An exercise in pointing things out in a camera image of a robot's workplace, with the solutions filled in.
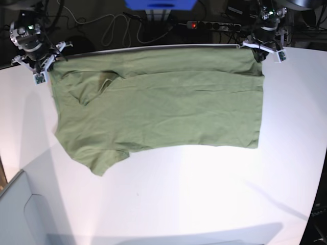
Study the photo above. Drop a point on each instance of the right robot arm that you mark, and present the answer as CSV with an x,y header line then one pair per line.
x,y
33,11

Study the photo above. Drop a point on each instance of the black power strip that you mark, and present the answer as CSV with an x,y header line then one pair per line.
x,y
214,26

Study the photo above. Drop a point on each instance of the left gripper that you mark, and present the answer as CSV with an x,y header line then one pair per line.
x,y
263,32

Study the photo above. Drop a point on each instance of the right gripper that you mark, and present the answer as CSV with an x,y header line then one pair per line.
x,y
30,39

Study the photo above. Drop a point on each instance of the blue box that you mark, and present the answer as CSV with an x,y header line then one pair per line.
x,y
138,5

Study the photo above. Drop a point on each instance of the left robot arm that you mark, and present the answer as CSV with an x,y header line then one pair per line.
x,y
267,8

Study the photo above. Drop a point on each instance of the green T-shirt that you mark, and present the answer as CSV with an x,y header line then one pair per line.
x,y
110,106

